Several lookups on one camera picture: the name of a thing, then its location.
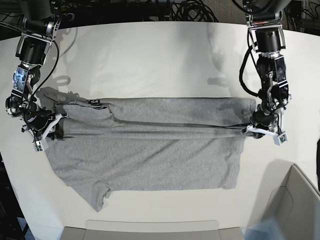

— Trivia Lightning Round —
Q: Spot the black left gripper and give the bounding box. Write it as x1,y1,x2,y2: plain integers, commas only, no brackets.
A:
249,110,282,139

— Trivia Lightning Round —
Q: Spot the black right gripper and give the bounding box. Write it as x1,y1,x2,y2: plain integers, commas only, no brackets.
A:
23,109,64,140

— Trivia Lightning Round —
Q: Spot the grey T-shirt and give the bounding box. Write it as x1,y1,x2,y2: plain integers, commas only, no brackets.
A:
37,87,256,211

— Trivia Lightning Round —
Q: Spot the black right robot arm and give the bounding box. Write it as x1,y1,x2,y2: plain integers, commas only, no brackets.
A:
5,0,62,142

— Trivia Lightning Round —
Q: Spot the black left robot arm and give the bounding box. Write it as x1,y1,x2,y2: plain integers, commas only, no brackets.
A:
234,0,291,146

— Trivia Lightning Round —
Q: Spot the grey bin bottom right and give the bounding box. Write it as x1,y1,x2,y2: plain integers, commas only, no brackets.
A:
244,163,320,240

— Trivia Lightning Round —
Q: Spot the grey bin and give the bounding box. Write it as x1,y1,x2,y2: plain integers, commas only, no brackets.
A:
60,220,245,240
244,163,320,240

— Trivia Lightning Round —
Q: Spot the grey bin bottom centre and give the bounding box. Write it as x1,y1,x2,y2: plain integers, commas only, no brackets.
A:
60,220,245,240

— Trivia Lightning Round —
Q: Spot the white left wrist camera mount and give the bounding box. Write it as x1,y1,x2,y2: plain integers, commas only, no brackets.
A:
246,124,288,146

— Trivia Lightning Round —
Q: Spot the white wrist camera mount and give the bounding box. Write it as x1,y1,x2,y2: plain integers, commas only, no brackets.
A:
19,113,67,152
246,124,288,146

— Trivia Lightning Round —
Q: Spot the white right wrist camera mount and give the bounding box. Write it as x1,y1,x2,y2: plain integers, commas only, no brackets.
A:
19,113,67,152

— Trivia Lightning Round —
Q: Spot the black cable bundle behind table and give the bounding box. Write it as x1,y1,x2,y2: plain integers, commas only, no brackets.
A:
147,0,220,23

